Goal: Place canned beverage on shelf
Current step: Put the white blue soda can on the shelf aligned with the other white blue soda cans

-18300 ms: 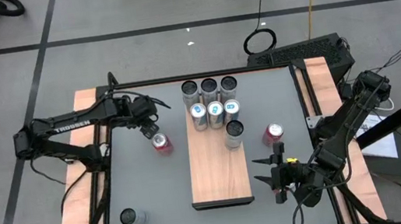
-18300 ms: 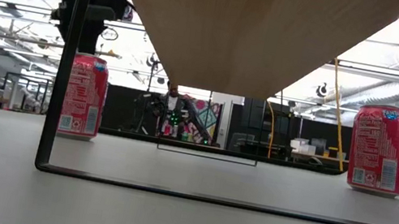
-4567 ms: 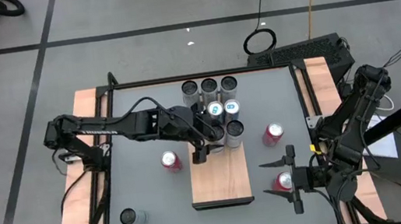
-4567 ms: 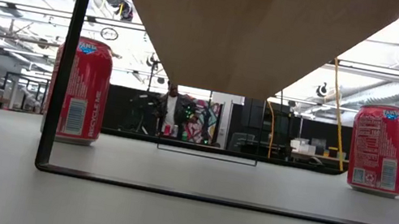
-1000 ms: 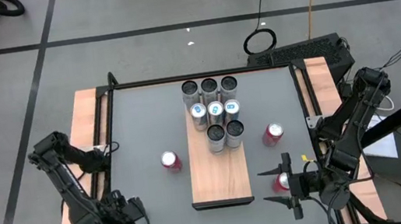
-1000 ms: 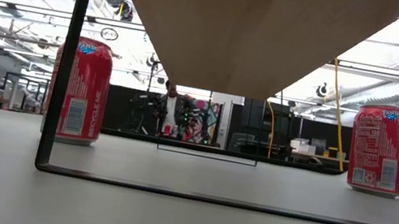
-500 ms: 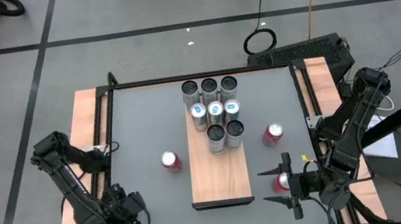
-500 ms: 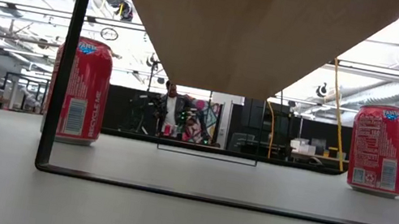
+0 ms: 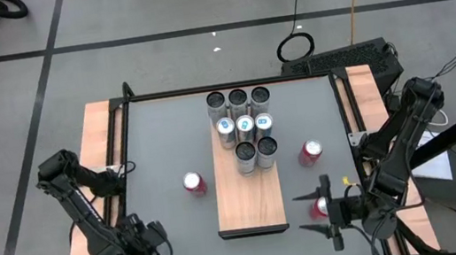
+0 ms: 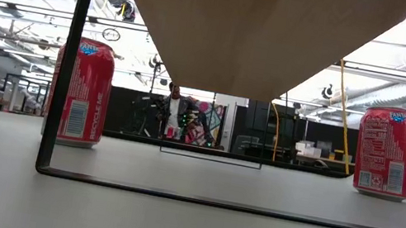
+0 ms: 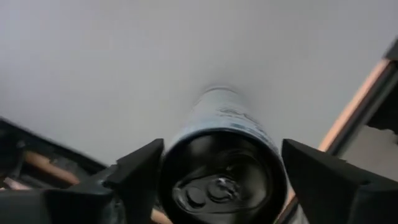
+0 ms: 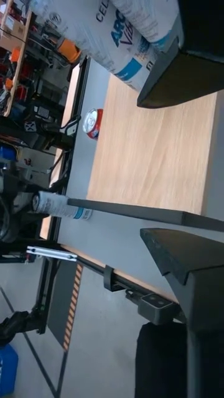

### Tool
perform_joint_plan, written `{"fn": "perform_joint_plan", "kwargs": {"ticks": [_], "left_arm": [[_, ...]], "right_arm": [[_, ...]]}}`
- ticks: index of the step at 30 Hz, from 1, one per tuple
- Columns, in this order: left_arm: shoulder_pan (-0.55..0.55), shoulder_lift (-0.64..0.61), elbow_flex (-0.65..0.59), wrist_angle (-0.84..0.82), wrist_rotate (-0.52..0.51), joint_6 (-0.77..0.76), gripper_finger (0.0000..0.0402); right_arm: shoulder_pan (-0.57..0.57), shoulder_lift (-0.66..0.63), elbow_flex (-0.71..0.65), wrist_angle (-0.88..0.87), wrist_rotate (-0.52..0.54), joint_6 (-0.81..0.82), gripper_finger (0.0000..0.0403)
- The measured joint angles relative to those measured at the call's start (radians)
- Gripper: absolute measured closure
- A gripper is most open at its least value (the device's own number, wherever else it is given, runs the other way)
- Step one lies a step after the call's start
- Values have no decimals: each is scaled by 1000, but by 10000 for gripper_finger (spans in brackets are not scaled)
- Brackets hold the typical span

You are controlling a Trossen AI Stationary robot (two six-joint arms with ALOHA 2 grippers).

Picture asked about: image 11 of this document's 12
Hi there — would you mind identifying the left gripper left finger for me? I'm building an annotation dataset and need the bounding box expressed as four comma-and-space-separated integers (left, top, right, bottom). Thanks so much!
0, 139, 165, 224

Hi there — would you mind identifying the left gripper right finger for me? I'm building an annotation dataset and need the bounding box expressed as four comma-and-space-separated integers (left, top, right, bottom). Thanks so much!
281, 139, 398, 224

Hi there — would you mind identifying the white blue can black lid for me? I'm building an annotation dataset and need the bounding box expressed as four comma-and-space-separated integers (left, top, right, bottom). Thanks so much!
158, 86, 289, 224

